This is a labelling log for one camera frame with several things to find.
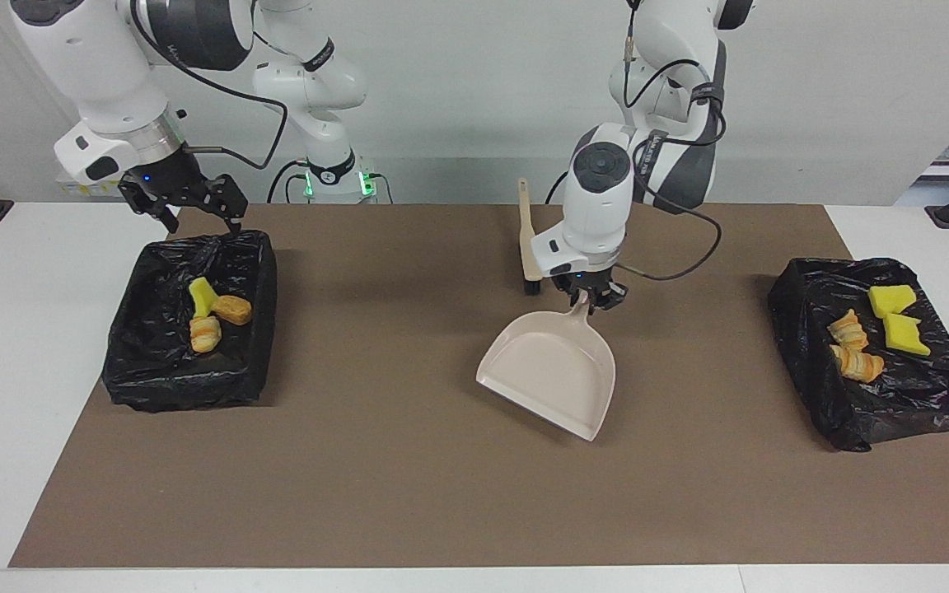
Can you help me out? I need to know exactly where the beige plastic dustpan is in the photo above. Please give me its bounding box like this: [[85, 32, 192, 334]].
[[475, 298, 617, 443]]

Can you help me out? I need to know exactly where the beige hand brush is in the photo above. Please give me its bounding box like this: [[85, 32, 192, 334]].
[[517, 178, 543, 297]]

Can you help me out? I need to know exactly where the yellow sponge wedge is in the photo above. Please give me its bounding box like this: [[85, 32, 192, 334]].
[[189, 277, 218, 320]]

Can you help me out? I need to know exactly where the brown bread nugget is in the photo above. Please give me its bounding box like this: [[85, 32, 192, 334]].
[[210, 295, 254, 326]]

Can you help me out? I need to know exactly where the striped croissant piece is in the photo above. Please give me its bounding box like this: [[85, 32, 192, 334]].
[[189, 316, 222, 354]]

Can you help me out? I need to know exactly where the small pale scrap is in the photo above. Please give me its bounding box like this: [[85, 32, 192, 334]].
[[827, 309, 870, 352]]

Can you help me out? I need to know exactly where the pale bread chunk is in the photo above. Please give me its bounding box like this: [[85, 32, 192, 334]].
[[830, 344, 886, 385]]

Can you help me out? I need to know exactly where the rounded yellow sponge piece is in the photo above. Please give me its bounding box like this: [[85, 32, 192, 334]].
[[867, 284, 919, 319]]

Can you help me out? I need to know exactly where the notched yellow sponge piece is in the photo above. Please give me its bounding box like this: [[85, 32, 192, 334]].
[[883, 313, 933, 357]]

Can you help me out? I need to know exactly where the open bin with black bag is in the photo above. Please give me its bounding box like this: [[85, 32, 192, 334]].
[[101, 229, 279, 413]]

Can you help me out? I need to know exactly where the bin wrapped in black bag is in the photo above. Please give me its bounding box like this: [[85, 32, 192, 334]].
[[767, 257, 949, 453]]

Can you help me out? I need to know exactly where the brown table mat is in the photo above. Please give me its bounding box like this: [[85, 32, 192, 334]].
[[9, 203, 949, 569]]

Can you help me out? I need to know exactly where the white wall socket box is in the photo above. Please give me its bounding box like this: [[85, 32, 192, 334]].
[[54, 161, 125, 199]]

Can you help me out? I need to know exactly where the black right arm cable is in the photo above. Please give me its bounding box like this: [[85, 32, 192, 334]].
[[129, 0, 290, 171]]

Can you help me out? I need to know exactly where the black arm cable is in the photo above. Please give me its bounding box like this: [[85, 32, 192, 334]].
[[129, 0, 290, 171], [615, 0, 727, 282]]

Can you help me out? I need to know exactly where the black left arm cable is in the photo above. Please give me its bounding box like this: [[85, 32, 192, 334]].
[[615, 0, 727, 282]]

